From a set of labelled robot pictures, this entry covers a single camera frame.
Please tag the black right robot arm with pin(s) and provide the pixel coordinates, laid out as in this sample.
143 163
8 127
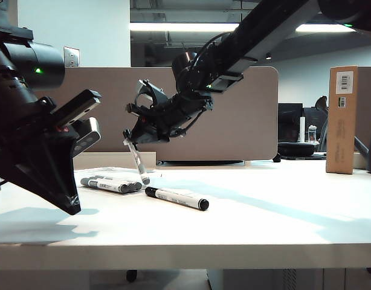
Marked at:
264 30

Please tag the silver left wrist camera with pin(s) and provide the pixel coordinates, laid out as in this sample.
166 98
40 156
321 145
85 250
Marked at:
89 139

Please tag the small glass bottle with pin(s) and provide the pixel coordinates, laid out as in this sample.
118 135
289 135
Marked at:
312 134

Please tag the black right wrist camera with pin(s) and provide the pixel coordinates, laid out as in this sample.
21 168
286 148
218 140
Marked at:
155 93

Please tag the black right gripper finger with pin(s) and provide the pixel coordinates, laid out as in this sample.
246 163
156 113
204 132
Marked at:
135 108
146 133

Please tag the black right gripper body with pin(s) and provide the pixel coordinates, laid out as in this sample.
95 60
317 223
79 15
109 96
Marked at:
179 111

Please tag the black round cushion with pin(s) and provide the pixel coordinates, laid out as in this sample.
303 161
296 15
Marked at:
295 149

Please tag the black computer monitor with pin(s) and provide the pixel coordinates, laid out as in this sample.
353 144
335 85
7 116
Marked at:
289 121
312 117

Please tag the black partition foot knob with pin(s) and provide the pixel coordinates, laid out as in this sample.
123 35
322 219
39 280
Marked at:
276 157

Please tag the narrow brown desk partition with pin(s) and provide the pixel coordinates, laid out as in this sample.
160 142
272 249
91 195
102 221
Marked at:
368 102

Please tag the black caster wheel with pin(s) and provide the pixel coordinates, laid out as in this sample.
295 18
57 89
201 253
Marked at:
131 275

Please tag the wide brown desk partition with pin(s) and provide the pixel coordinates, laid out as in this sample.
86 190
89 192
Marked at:
249 121

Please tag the tall brown cardboard box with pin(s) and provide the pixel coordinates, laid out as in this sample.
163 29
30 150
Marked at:
341 130

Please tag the white cylinder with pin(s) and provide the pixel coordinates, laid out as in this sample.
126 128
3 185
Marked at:
302 130

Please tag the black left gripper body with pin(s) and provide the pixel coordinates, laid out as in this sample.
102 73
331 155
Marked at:
31 133

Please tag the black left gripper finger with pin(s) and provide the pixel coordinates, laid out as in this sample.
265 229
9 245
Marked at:
55 178

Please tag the dark haired person head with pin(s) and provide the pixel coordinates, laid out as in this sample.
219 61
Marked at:
321 103

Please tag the long ceiling light strip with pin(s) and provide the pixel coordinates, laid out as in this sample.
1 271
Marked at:
173 27

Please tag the metal wall switch plate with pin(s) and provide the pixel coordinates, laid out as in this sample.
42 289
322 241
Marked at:
72 57

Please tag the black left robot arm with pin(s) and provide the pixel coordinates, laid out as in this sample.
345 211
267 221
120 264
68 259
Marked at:
28 63

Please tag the clear plastic packaging box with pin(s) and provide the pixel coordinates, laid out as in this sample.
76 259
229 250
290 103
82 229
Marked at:
113 171

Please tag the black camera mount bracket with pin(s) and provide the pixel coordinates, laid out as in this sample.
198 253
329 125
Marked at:
76 107

